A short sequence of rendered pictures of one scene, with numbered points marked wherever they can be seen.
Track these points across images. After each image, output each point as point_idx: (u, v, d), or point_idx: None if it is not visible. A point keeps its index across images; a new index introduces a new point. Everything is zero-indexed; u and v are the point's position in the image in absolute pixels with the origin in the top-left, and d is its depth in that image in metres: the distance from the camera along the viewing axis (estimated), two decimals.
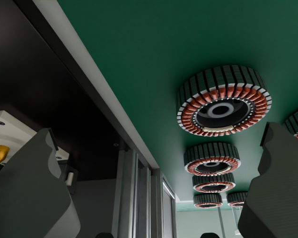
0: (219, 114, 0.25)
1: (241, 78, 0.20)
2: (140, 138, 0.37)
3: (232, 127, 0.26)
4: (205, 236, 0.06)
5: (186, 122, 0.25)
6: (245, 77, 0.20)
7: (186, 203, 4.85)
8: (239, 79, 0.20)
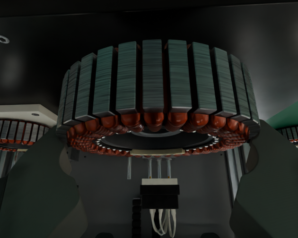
0: (157, 131, 0.13)
1: (186, 87, 0.07)
2: None
3: (183, 152, 0.14)
4: (205, 236, 0.06)
5: (87, 149, 0.12)
6: (199, 85, 0.07)
7: None
8: (179, 93, 0.07)
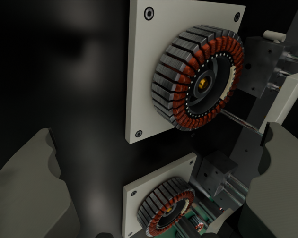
0: (209, 81, 0.21)
1: (167, 82, 0.17)
2: None
3: (233, 67, 0.20)
4: (205, 236, 0.06)
5: (204, 121, 0.23)
6: (168, 76, 0.17)
7: None
8: (168, 85, 0.17)
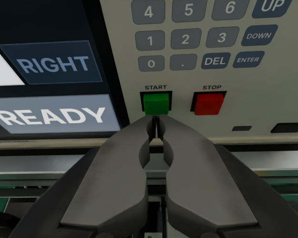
0: None
1: None
2: None
3: None
4: (205, 236, 0.06)
5: None
6: None
7: None
8: None
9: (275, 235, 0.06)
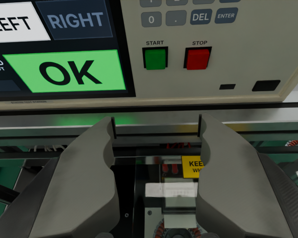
0: None
1: None
2: (6, 206, 0.53)
3: None
4: (205, 236, 0.06)
5: None
6: None
7: None
8: None
9: None
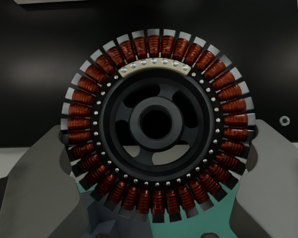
0: (153, 106, 0.12)
1: (138, 215, 0.11)
2: None
3: (120, 73, 0.11)
4: (205, 236, 0.06)
5: (236, 109, 0.10)
6: (130, 212, 0.12)
7: None
8: (142, 217, 0.11)
9: None
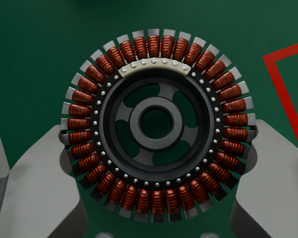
0: (153, 106, 0.12)
1: (138, 215, 0.11)
2: None
3: (120, 73, 0.11)
4: (205, 236, 0.06)
5: (236, 109, 0.10)
6: (130, 212, 0.12)
7: None
8: (142, 217, 0.11)
9: None
